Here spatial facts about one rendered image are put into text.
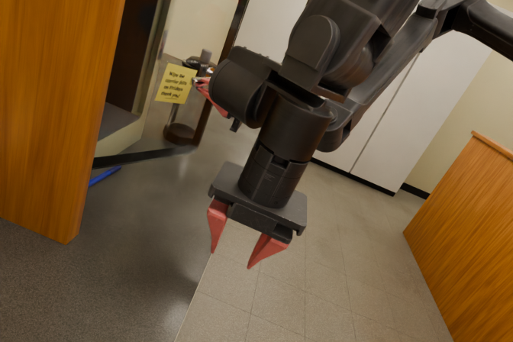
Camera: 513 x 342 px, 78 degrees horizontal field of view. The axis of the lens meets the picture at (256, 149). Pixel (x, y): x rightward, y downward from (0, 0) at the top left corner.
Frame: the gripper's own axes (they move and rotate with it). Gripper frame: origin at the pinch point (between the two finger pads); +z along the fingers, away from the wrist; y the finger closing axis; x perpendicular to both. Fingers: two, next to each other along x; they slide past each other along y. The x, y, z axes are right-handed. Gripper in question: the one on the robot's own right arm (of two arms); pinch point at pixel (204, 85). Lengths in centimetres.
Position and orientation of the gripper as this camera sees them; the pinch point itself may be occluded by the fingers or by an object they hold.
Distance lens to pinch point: 61.4
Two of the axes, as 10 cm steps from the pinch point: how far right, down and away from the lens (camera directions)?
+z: -9.2, -4.0, 0.0
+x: -1.5, 3.5, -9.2
